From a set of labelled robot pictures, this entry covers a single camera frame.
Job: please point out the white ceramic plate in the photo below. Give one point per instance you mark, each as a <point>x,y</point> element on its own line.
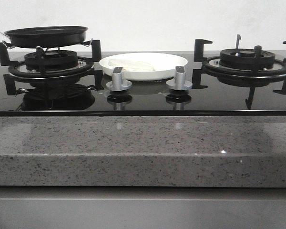
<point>164,65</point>

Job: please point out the fried egg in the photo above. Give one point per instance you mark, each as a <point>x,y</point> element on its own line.
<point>131,65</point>

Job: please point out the black frying pan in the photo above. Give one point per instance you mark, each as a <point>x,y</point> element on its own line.
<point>47,37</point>

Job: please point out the silver left stove knob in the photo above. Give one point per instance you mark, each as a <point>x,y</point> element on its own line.
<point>118,83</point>

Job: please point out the silver stove knob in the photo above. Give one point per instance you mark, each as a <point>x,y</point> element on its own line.
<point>118,83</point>
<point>179,81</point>

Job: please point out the silver right stove knob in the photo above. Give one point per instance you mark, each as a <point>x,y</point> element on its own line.
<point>179,81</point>

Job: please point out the right black pan support grate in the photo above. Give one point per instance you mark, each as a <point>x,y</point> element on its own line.
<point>242,78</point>

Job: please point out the black pan support grate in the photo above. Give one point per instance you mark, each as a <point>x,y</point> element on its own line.
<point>242,78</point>
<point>12,71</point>

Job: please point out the black glass cooktop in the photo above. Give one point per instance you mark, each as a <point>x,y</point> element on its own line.
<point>210,95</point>

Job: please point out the left black gas burner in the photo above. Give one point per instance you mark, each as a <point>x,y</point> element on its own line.
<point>53,60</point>

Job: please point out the black gas burner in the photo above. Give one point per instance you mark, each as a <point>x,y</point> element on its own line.
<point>53,60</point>
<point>245,59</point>

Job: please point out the right black gas burner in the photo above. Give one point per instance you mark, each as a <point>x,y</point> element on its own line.
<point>245,59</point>

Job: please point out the left black pan support grate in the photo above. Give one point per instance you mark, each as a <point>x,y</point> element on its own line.
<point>12,71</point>

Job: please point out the grey cabinet front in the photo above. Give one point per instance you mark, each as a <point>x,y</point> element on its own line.
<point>141,208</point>

